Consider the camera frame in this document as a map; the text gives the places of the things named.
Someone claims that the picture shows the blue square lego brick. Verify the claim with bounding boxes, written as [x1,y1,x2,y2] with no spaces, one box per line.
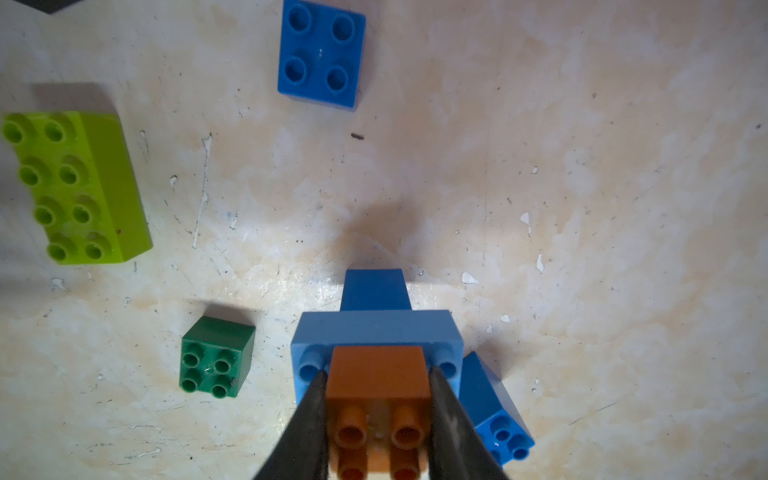
[340,269,412,311]

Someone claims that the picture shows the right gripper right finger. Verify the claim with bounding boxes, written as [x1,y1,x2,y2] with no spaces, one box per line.
[428,367,508,480]

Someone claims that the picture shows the orange brown lego brick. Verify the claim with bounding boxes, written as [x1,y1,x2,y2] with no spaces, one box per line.
[325,345,432,479]

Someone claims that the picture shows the lime green long lego brick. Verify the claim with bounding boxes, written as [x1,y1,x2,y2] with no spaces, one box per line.
[1,111,153,265]

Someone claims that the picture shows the light blue long lego brick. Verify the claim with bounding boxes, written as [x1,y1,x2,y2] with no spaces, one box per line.
[290,310,464,402]

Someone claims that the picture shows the dark green square lego brick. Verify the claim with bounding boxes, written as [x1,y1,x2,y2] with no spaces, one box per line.
[179,316,256,399]

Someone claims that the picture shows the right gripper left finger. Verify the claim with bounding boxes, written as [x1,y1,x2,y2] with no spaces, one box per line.
[253,371,329,480]

